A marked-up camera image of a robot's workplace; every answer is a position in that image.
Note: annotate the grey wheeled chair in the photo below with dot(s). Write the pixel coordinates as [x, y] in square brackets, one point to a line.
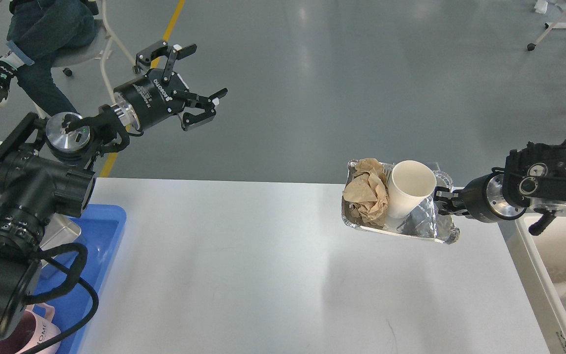
[100, 48]

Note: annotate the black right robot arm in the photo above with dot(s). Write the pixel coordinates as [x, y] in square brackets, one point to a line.
[533, 178]

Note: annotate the brown paper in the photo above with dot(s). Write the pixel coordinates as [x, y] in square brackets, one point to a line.
[367, 192]

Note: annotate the pink ribbed mug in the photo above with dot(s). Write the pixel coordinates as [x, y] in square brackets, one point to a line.
[32, 330]

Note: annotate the stainless steel rectangular tray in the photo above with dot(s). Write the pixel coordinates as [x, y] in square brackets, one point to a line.
[61, 230]

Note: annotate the white paper cup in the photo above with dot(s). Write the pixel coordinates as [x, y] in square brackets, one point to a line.
[408, 183]

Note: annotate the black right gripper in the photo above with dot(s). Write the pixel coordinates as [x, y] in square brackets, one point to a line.
[482, 199]

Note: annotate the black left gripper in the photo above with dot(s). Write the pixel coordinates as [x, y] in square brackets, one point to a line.
[149, 98]

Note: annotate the seated person in jeans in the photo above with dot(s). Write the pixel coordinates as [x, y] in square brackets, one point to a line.
[38, 31]

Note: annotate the white plastic bin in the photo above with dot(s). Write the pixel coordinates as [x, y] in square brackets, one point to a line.
[540, 262]

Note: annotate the aluminium foil tray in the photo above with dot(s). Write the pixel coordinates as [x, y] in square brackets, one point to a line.
[424, 222]

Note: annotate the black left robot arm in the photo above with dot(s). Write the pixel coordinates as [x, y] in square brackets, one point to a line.
[46, 168]

